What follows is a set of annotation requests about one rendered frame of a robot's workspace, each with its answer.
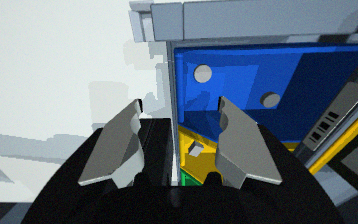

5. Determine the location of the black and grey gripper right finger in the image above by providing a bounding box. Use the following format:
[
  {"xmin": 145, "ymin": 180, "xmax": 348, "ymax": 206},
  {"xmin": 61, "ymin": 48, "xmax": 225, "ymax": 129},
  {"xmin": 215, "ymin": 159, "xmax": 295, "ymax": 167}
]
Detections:
[{"xmin": 215, "ymin": 96, "xmax": 345, "ymax": 224}]

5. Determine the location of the green open bin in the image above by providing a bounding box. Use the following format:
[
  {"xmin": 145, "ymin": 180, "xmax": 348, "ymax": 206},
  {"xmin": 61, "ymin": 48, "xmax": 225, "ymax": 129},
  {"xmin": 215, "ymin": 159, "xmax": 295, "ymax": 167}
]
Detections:
[{"xmin": 180, "ymin": 168, "xmax": 203, "ymax": 186}]

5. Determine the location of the yellow open bin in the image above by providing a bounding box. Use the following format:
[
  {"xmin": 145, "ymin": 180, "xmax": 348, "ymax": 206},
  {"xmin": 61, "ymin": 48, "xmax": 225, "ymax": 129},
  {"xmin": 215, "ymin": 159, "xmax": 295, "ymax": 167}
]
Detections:
[{"xmin": 178, "ymin": 125, "xmax": 300, "ymax": 184}]

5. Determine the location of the yellow flat bar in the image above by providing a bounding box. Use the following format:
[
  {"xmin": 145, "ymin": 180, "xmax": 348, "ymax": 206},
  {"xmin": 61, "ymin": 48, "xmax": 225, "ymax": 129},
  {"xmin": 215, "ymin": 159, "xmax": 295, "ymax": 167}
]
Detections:
[{"xmin": 308, "ymin": 118, "xmax": 358, "ymax": 175}]

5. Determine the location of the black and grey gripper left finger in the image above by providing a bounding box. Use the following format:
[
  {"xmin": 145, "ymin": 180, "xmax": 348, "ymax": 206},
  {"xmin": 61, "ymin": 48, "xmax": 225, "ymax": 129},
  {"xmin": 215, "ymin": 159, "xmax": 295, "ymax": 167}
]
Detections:
[{"xmin": 21, "ymin": 98, "xmax": 144, "ymax": 224}]

